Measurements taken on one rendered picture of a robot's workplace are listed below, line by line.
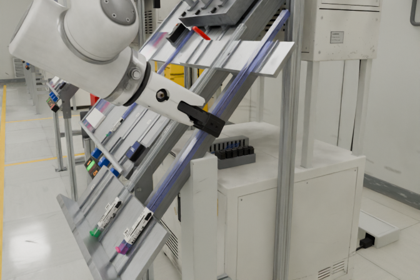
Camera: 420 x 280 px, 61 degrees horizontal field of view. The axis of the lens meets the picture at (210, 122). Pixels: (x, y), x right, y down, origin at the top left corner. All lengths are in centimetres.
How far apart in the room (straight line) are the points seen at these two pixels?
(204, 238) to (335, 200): 80
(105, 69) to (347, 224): 131
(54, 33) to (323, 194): 117
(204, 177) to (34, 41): 43
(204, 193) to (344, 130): 228
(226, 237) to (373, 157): 179
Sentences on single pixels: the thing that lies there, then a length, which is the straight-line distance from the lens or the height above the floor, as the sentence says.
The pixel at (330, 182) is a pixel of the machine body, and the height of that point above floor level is 55.
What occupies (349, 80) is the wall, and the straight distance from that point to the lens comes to 288.
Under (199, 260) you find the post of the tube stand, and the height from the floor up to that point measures 61.
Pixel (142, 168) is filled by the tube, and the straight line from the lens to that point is 70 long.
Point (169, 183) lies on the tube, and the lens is 60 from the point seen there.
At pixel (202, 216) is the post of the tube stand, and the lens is 77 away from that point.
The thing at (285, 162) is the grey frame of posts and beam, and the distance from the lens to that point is 119.
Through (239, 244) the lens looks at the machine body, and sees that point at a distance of 126.
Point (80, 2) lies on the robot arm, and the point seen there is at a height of 112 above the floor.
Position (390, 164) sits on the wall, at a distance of 275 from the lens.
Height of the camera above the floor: 108
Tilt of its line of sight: 14 degrees down
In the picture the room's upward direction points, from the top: straight up
